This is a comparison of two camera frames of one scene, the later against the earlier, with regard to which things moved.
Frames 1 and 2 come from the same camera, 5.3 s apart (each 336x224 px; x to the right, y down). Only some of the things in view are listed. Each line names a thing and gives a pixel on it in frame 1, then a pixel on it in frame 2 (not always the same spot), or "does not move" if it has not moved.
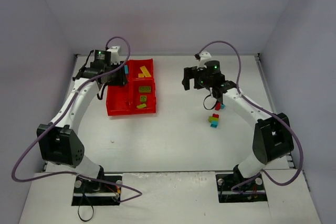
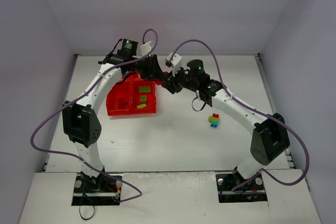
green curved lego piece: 142,106 does not move
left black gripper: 122,75 -> 151,66
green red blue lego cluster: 213,120 does not move
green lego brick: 144,89 does not move
